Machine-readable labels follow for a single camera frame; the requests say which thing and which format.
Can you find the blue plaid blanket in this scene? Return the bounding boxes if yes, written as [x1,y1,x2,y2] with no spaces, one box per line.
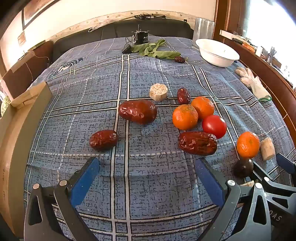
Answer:
[24,36,296,241]

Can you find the dark purple round fruit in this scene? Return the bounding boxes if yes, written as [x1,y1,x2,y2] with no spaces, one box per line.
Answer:
[233,158,254,178]

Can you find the framed wall picture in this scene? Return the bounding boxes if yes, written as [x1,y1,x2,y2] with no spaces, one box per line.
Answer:
[22,0,61,30]

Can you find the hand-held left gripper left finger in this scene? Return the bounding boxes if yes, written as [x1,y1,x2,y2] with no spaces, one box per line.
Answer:
[24,157,100,241]

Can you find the white flat box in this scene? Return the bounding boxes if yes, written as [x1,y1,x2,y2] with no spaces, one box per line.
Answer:
[219,30,241,39]

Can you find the red tomato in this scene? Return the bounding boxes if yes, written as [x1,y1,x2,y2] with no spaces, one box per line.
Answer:
[202,115,227,139]

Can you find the grey bottle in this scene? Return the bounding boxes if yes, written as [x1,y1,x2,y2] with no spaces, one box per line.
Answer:
[266,46,275,62]

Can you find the white work glove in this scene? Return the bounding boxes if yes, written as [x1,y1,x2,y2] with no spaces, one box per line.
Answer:
[235,66,273,102]

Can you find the black clip rack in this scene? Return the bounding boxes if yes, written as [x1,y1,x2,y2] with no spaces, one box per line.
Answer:
[134,13,167,19]

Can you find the large plump red date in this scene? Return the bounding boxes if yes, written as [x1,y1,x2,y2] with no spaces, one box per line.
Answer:
[118,100,158,125]

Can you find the black sofa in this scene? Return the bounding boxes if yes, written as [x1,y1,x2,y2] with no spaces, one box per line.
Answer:
[53,19,194,63]

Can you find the rough-skinned orange tangerine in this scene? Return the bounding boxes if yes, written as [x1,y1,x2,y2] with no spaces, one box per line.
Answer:
[172,104,199,130]

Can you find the smooth orange tangerine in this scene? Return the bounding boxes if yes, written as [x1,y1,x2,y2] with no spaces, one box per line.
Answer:
[191,96,215,120]

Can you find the wooden ledge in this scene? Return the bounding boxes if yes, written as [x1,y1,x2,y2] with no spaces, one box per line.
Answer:
[213,0,296,145]

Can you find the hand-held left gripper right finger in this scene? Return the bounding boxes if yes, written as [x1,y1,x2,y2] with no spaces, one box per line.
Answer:
[195,158,272,241]

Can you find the black cylindrical device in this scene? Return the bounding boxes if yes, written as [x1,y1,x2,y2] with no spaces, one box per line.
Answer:
[125,24,149,45]

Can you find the white bowl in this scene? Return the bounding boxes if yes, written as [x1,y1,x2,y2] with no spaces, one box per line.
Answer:
[195,38,240,67]

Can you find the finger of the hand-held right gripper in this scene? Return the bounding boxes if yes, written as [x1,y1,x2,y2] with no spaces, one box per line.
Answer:
[252,161,296,195]
[276,153,296,174]

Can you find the green leafy vegetable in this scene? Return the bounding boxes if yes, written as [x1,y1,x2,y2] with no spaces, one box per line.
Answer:
[131,39,177,60]

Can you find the long wrinkled red date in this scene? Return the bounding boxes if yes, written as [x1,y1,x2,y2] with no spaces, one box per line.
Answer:
[178,131,218,156]

